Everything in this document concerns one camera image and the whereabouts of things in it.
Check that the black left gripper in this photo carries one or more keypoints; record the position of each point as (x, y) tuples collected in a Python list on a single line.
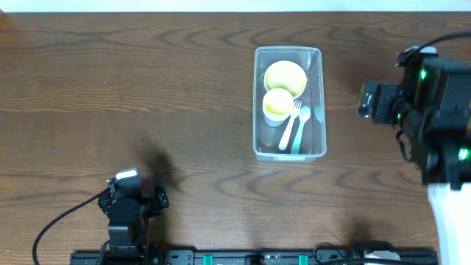
[(151, 204)]

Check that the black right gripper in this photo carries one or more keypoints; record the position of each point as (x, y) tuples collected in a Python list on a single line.
[(394, 97)]

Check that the mint green plastic spoon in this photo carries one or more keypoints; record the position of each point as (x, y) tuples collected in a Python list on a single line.
[(304, 115)]

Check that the pink plastic fork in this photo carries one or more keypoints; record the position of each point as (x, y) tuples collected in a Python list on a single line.
[(287, 133)]

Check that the clear plastic container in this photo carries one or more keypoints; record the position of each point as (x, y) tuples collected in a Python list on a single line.
[(265, 138)]

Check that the yellow plastic bowl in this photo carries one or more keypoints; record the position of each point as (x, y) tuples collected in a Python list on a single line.
[(286, 75)]

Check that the yellow plastic cup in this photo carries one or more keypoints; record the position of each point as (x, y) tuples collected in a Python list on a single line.
[(278, 101)]

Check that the white plastic cup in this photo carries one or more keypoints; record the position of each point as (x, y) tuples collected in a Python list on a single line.
[(274, 118)]

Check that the grey plastic cup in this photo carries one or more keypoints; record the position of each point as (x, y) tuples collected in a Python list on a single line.
[(273, 123)]

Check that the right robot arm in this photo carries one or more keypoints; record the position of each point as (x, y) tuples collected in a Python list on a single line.
[(431, 107)]

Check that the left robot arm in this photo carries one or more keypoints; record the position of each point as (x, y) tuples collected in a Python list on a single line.
[(128, 239)]

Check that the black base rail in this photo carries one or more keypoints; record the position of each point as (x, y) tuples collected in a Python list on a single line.
[(371, 252)]

